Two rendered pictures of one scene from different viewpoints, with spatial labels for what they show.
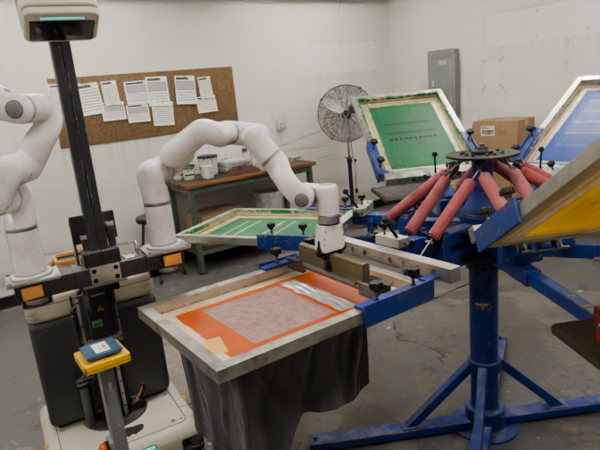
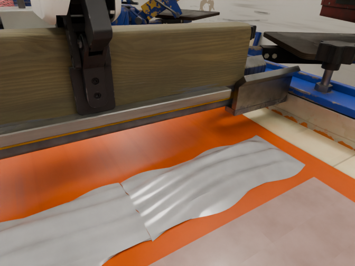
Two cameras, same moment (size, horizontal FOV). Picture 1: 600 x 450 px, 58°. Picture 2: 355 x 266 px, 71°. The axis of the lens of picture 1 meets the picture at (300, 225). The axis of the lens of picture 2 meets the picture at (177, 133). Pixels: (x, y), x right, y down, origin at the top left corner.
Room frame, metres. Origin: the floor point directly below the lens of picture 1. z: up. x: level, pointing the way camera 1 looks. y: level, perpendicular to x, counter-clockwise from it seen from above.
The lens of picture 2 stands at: (1.70, 0.11, 1.12)
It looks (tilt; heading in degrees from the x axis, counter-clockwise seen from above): 31 degrees down; 272
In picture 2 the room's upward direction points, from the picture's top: 2 degrees clockwise
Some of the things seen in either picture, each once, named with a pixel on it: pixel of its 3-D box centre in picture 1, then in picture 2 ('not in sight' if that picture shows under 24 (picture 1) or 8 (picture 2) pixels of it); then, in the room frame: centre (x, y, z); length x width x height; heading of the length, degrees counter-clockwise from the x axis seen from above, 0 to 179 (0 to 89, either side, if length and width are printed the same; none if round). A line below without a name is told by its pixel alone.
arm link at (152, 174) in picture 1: (154, 181); not in sight; (1.91, 0.50, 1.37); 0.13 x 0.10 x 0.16; 170
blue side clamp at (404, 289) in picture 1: (395, 300); (270, 88); (1.57, -0.28, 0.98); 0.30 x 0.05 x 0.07; 124
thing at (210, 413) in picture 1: (213, 398); not in sight; (1.50, 0.32, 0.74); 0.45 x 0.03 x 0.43; 34
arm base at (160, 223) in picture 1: (159, 224); not in sight; (1.91, 0.51, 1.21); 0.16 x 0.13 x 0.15; 29
